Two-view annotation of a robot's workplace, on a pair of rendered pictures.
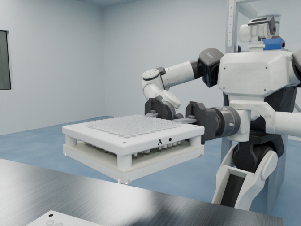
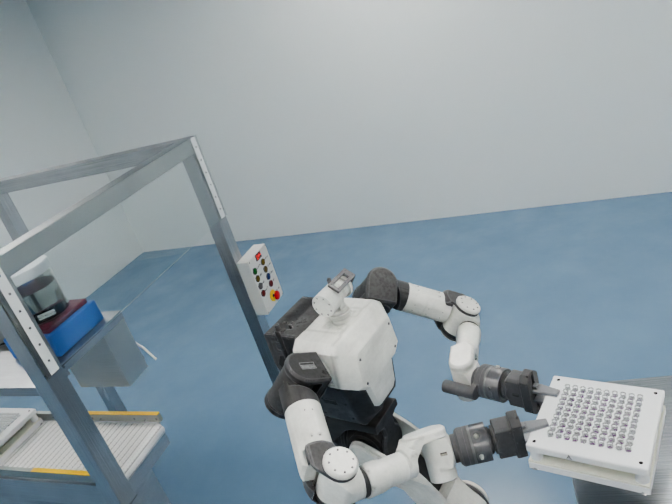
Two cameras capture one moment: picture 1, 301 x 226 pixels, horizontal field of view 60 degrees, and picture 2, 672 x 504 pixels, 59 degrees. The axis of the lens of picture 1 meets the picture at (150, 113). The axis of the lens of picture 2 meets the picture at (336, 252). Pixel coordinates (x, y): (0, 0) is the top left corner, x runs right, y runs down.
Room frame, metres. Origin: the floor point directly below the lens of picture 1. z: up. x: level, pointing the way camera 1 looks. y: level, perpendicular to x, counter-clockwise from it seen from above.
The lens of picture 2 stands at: (1.18, 0.98, 2.09)
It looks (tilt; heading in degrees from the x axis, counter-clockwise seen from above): 24 degrees down; 263
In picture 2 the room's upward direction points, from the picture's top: 18 degrees counter-clockwise
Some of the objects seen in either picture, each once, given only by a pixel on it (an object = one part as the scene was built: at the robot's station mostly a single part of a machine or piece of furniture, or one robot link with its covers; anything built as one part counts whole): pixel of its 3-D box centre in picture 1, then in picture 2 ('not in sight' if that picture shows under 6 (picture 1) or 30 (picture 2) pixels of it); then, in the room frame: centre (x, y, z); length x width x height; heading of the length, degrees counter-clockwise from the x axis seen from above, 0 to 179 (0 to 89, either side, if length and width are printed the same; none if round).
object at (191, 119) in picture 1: (183, 119); (545, 389); (0.66, -0.09, 1.08); 0.06 x 0.03 x 0.02; 125
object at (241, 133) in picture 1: (230, 122); (471, 383); (0.79, -0.25, 1.05); 0.11 x 0.11 x 0.11; 35
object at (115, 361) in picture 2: not in sight; (101, 353); (1.80, -0.88, 1.22); 0.22 x 0.11 x 0.20; 147
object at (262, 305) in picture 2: not in sight; (260, 279); (1.23, -1.38, 1.05); 0.17 x 0.06 x 0.26; 57
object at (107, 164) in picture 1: (132, 149); (598, 436); (0.61, 0.04, 1.02); 0.24 x 0.24 x 0.02; 43
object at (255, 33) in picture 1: (255, 34); (333, 299); (1.05, -0.41, 1.35); 0.10 x 0.07 x 0.09; 44
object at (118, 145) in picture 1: (132, 130); (595, 420); (0.61, 0.04, 1.07); 0.25 x 0.24 x 0.02; 43
